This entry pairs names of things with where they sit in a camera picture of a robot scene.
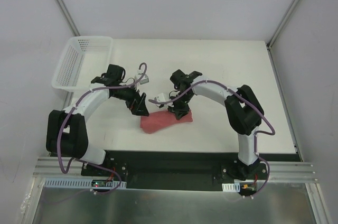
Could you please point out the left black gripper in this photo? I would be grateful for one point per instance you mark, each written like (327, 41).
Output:
(134, 102)

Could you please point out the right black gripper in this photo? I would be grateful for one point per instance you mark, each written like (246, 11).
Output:
(178, 108)

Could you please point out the pink t shirt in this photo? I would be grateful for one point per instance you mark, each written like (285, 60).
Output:
(161, 120)

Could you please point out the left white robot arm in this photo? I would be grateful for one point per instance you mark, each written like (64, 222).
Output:
(67, 132)

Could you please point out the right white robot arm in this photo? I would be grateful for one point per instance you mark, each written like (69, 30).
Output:
(241, 106)

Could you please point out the white plastic basket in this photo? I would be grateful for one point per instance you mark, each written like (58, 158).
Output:
(82, 59)

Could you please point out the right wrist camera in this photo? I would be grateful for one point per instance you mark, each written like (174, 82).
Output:
(162, 97)

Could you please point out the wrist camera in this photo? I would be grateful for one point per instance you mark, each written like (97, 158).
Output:
(162, 97)
(140, 79)

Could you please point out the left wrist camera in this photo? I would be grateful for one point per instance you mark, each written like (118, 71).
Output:
(140, 79)

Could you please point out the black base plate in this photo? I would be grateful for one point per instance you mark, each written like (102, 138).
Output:
(183, 171)

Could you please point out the right white cable duct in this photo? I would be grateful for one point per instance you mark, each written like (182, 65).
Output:
(231, 187)

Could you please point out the white cable duct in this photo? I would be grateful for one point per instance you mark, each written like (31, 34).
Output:
(72, 183)
(231, 187)

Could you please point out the aluminium rail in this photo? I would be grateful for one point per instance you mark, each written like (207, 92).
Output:
(297, 172)

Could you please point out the left white cable duct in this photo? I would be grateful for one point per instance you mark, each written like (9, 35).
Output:
(72, 183)

